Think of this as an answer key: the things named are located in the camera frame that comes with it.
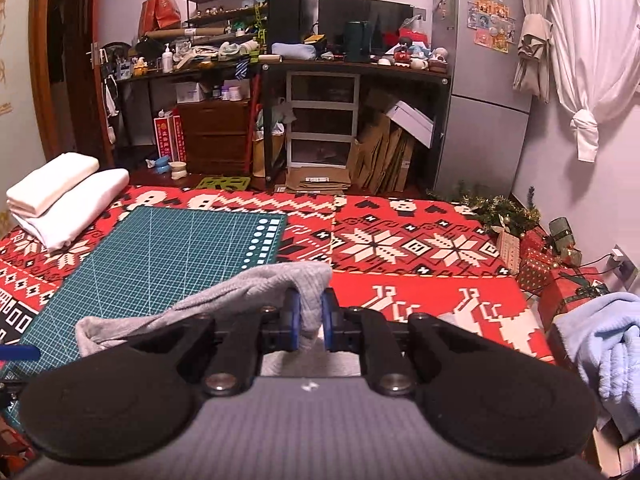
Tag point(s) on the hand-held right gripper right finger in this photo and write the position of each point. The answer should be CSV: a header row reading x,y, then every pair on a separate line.
x,y
327,321

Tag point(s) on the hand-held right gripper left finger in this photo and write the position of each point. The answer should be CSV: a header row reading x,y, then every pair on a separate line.
x,y
295,321

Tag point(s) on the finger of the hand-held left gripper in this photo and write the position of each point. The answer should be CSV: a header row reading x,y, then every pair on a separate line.
x,y
20,352

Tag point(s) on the grey ribbed shirt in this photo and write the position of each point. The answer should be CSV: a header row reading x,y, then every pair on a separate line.
x,y
240,290

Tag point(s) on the red patterned blanket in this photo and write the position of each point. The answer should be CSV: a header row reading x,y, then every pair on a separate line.
x,y
425,285

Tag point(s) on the green cutting mat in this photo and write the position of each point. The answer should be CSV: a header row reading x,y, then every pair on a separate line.
x,y
175,250

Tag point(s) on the white folded cloth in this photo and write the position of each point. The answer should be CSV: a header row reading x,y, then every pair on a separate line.
x,y
80,210

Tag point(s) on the green plastic trivet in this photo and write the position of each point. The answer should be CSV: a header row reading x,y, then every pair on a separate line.
x,y
222,183

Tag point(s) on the stack of flattened cardboard boxes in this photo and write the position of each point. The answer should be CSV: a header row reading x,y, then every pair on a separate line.
x,y
380,155

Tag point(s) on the cream folded cloth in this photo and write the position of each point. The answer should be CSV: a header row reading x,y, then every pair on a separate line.
x,y
50,180

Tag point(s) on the white plastic drawer unit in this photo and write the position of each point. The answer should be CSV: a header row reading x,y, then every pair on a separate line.
x,y
323,135

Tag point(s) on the white pet bowl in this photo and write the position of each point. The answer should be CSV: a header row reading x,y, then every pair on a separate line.
x,y
178,170

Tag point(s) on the brown wooden drawer cabinet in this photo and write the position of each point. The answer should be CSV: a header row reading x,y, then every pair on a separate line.
x,y
215,135

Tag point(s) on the green tinsel garland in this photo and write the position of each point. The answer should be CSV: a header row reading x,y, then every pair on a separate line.
x,y
500,210

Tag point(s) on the blue pet bowl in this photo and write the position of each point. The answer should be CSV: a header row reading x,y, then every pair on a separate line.
x,y
161,165

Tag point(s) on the small red gift box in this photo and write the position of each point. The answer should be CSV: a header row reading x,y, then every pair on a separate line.
x,y
535,272

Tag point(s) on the white flat cardboard box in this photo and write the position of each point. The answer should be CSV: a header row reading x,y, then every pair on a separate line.
x,y
412,122

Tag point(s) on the red printed box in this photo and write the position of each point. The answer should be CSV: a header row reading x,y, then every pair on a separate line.
x,y
162,140
177,135

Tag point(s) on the silver refrigerator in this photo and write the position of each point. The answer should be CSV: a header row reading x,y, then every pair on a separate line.
x,y
480,135

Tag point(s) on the large red gift box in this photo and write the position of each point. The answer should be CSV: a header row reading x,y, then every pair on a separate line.
x,y
570,295

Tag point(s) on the white box under desk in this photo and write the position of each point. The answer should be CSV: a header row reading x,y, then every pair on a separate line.
x,y
190,92

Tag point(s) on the dark cluttered desk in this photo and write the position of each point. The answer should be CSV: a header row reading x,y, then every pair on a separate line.
x,y
350,66

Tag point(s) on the white hanging cloth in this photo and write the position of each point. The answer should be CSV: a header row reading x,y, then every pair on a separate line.
x,y
110,97

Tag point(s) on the light blue fleece blanket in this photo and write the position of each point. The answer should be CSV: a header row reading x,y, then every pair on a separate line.
x,y
605,340

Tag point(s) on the white lotion pump bottle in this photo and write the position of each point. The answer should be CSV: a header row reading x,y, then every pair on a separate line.
x,y
167,60

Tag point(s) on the black monitor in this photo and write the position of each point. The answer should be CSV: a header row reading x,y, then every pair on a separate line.
x,y
350,15

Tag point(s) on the dark shelf rack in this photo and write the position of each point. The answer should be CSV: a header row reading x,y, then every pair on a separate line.
x,y
215,16

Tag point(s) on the beige hanging cloth bag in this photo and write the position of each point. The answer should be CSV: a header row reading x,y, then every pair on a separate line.
x,y
532,60

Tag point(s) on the orange paper bag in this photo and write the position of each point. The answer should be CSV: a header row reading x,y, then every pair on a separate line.
x,y
162,10

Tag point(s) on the group of fridge magnets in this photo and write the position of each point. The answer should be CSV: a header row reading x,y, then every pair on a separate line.
x,y
492,10

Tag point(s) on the white tied curtain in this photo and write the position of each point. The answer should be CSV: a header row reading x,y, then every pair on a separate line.
x,y
590,35

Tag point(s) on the brown wooden door frame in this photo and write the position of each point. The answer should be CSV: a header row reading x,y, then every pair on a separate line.
x,y
39,85

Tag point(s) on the white wall socket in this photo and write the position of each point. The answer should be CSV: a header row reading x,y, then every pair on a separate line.
x,y
622,260

